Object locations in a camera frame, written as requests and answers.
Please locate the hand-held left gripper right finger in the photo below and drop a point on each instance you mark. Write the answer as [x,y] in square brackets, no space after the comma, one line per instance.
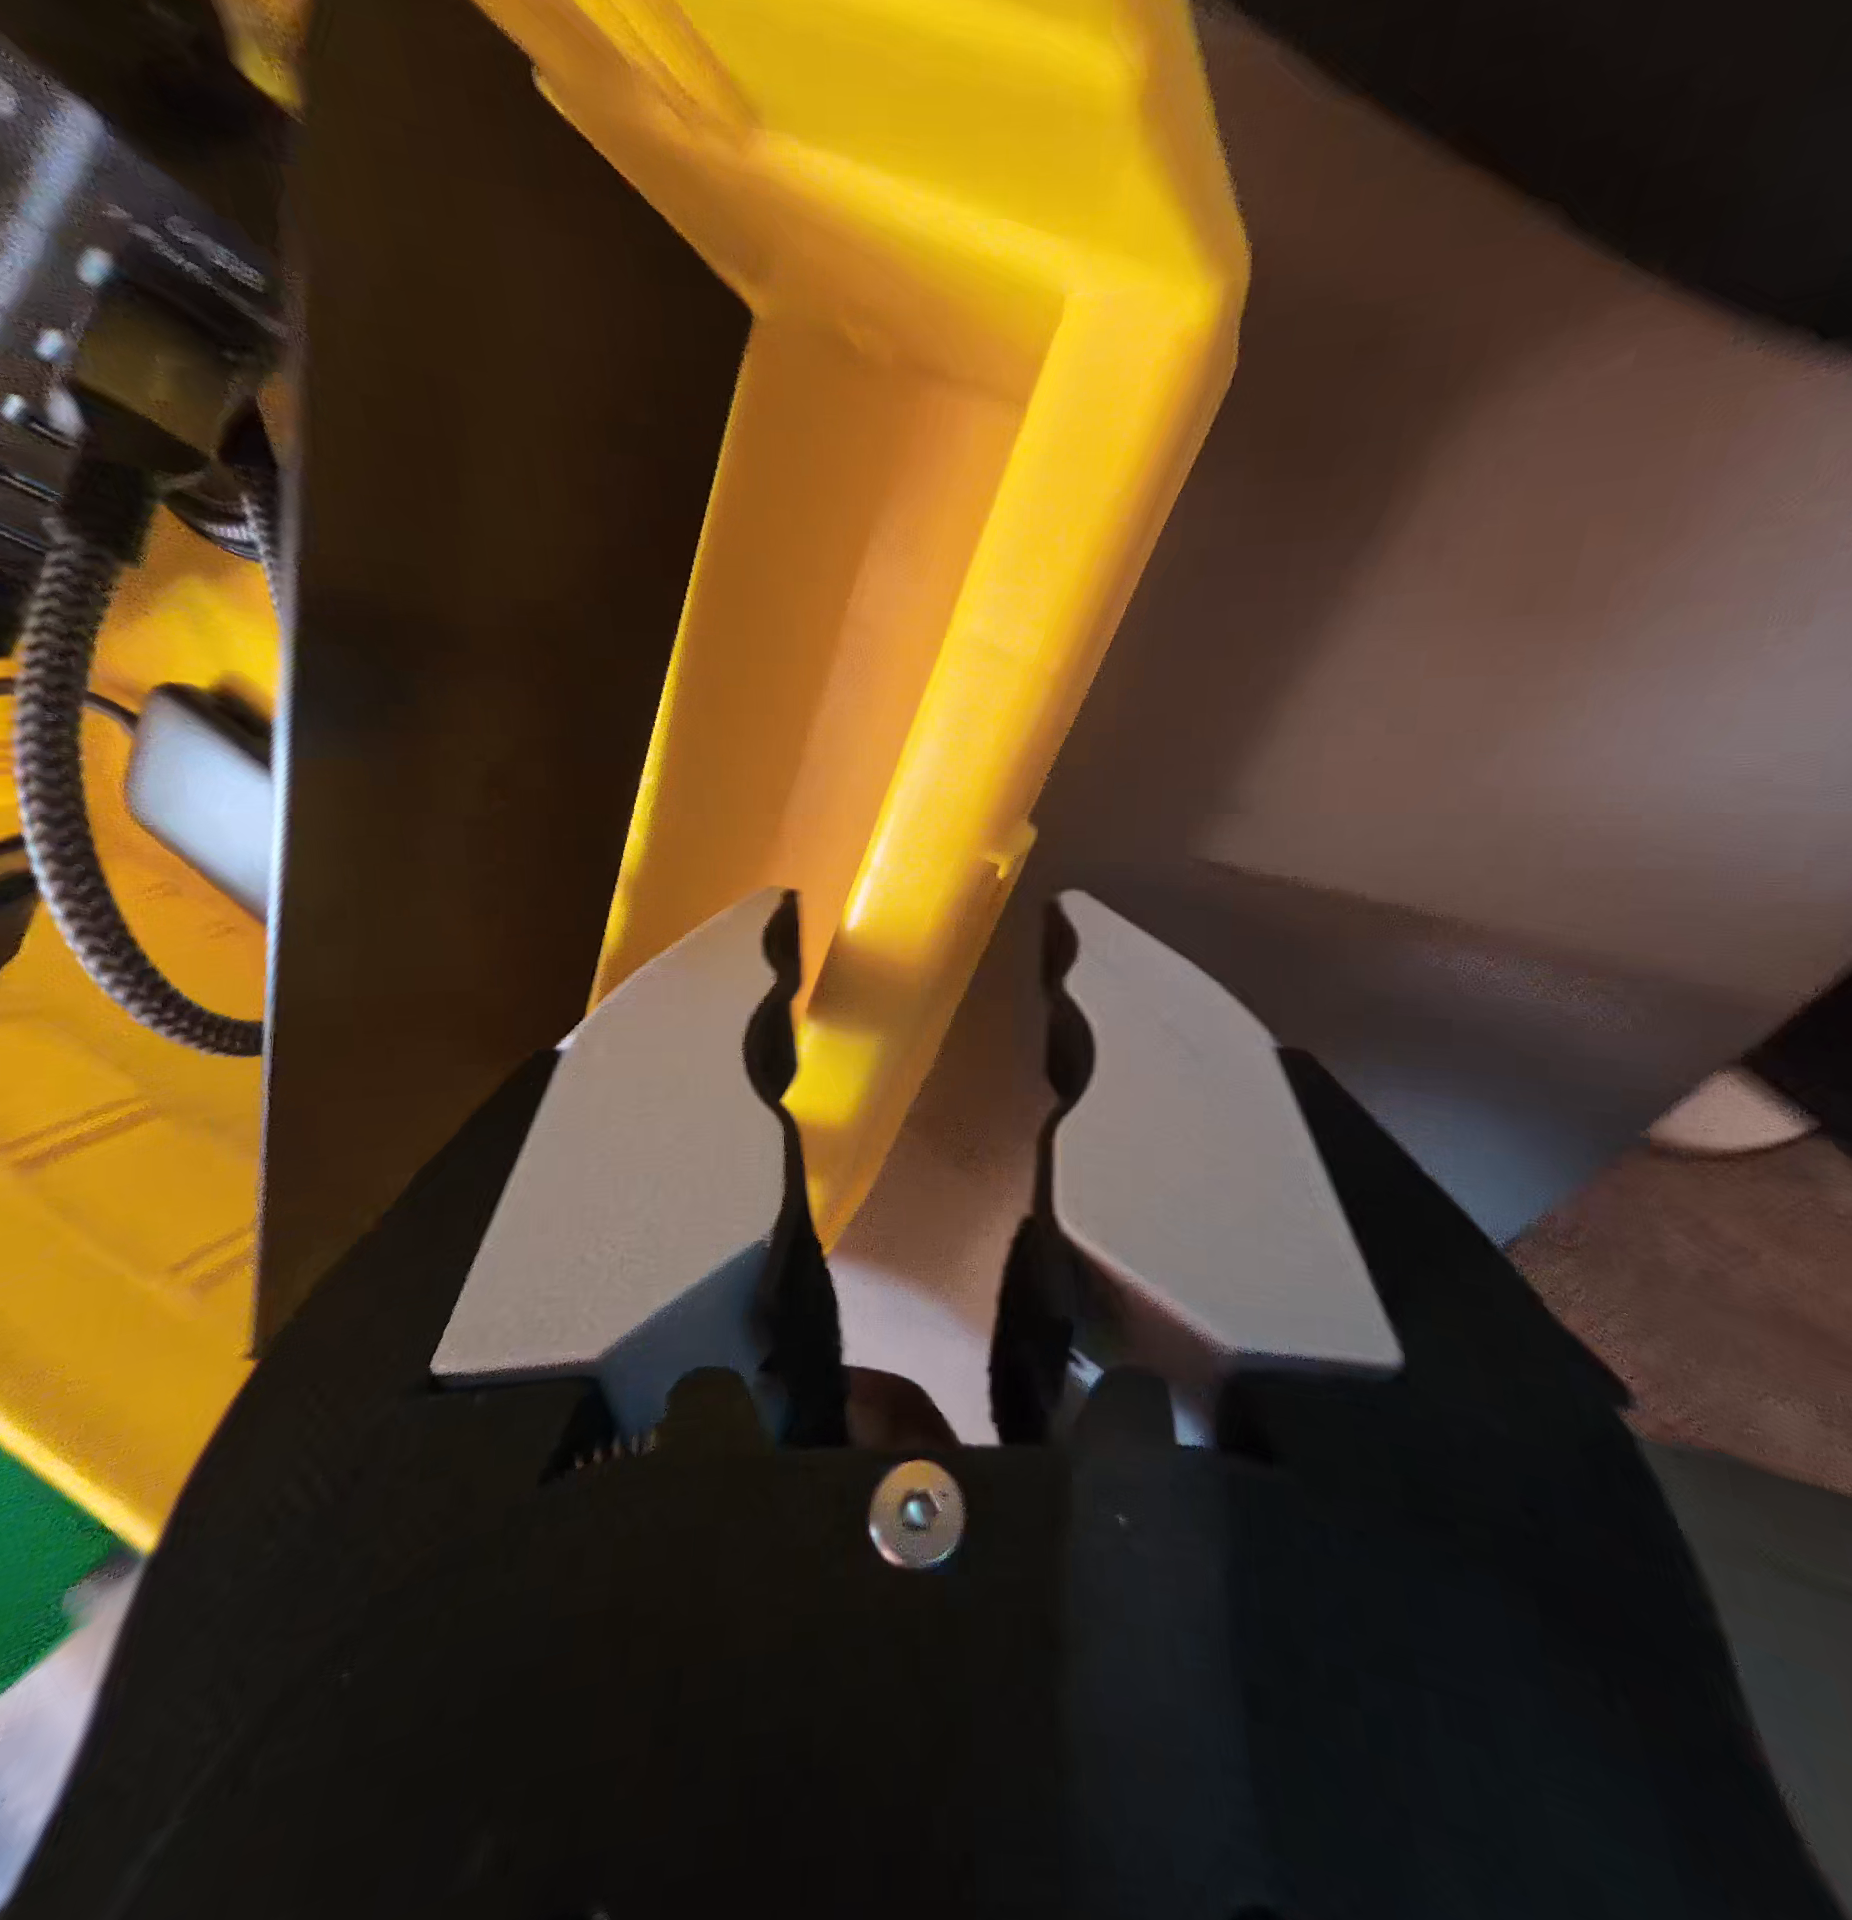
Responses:
[1211,1184]

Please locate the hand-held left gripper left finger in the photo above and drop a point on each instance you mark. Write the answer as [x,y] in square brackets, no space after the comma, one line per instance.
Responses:
[627,1184]

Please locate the silver grey USB hub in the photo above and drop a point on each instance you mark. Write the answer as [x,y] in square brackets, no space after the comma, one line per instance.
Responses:
[199,795]

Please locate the yellow plastic bin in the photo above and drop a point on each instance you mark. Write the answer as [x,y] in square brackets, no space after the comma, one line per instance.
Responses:
[941,451]

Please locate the black USB hub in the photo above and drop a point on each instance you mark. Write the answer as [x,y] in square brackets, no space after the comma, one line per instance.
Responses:
[71,194]

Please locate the person's left hand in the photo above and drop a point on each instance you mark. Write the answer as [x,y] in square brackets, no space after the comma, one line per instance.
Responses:
[888,1406]

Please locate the large green plastic bin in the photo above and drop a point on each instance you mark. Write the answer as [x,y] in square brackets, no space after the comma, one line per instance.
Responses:
[27,1561]

